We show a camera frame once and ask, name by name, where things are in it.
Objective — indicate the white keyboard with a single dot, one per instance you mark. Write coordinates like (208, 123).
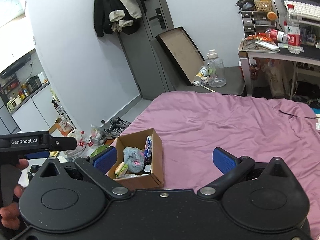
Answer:
(305, 10)

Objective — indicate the brown cardboard box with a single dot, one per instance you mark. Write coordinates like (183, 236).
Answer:
(153, 180)

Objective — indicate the red can on desk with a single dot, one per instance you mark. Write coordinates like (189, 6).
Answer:
(276, 35)

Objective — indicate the clear bag white filling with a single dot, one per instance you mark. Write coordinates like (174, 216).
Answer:
(128, 176)

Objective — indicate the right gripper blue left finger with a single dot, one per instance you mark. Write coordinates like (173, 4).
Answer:
(104, 160)

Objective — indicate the water bottle on floor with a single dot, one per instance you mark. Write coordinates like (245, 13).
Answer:
(89, 141)

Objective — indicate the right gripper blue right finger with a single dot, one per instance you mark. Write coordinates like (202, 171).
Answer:
(224, 161)

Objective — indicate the person left hand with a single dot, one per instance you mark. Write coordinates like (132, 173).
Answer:
(10, 188)

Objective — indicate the large clear plastic jug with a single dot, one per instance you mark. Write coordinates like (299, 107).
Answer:
(216, 70)

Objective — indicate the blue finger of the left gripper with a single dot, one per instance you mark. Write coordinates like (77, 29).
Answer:
(38, 155)

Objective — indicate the yellow white container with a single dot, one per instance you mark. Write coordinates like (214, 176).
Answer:
(203, 72)

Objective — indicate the black knitted glove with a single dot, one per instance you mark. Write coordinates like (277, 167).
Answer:
(148, 165)

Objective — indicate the grey pink plush toy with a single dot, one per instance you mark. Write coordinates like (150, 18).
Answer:
(134, 158)

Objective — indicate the pink bed sheet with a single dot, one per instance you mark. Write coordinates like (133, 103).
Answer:
(190, 125)

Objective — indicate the grey sneakers pair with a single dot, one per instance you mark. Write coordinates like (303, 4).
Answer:
(115, 127)

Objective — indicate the black framed cardboard tray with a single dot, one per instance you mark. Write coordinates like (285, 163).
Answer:
(182, 52)

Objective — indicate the burger plush toy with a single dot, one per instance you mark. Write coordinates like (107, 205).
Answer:
(121, 169)

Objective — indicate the clear bag of trash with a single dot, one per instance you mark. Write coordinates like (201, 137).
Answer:
(98, 135)

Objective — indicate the orange cardboard box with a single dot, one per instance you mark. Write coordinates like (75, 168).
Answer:
(60, 128)

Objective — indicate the water bottle on desk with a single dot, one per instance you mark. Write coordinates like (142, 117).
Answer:
(293, 30)

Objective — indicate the white desk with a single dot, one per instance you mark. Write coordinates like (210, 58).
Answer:
(249, 49)

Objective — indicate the green cartoon floor mat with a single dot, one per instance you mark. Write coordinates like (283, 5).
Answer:
(99, 150)

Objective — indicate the small drawer organizer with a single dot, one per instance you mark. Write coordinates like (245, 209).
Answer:
(255, 22)

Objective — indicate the wicker basket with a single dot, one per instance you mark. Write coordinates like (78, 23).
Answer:
(263, 5)

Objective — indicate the hanging black beige jacket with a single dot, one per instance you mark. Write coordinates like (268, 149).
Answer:
(116, 16)

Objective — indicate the blue tissue pack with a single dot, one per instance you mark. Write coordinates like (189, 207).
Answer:
(148, 147)

